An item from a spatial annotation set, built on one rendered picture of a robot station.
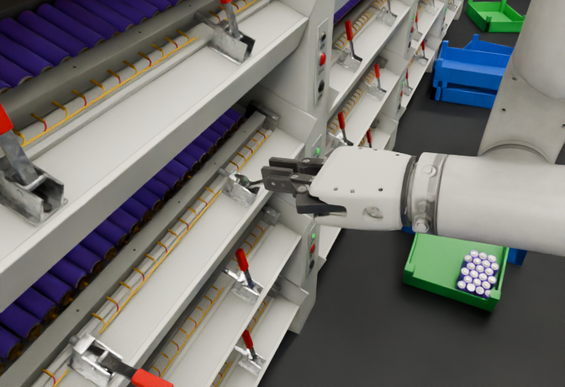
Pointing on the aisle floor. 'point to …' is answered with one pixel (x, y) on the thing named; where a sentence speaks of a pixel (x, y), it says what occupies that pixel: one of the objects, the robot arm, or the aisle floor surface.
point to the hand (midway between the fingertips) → (282, 175)
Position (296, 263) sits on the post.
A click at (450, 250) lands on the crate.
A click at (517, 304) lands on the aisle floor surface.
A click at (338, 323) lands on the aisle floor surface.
